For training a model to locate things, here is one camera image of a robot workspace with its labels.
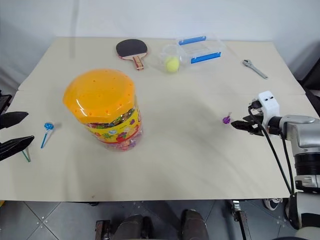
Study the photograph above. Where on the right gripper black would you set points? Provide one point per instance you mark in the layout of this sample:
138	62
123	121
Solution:
255	106

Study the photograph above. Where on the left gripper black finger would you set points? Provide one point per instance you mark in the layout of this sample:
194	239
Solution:
12	118
15	146

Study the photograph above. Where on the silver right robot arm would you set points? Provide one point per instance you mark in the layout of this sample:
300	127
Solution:
300	130

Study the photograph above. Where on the orange perforated jar lid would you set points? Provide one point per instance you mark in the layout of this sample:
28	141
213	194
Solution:
98	93

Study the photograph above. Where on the yellow printed lollipop jar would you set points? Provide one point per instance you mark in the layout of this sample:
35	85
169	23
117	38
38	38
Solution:
120	132

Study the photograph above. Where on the green lollipop stick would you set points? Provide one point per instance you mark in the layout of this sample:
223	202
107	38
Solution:
27	156

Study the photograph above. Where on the black object at table edge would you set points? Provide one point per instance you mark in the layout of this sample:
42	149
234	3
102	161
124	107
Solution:
4	102

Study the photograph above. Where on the purple lollipop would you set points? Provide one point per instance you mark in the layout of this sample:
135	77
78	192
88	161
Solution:
226	120

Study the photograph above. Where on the blue lollipop with blue stick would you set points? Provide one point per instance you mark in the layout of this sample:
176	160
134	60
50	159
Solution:
47	130

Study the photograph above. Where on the silver adjustable wrench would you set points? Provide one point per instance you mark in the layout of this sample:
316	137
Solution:
255	68

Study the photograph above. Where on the yellow object on floor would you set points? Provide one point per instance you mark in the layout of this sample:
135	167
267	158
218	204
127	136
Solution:
1	203

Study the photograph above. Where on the clear box with blue latches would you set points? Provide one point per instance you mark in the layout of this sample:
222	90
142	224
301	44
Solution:
200	48

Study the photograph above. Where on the yellow tennis ball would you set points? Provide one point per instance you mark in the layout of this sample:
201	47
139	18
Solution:
171	64

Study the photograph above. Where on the clear plastic measuring cup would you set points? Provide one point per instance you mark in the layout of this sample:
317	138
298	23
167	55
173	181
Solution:
170	51

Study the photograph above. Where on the black table tennis paddle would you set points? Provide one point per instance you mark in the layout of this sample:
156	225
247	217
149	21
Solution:
131	47

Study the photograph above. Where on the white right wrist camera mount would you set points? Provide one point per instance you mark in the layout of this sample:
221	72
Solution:
268	103

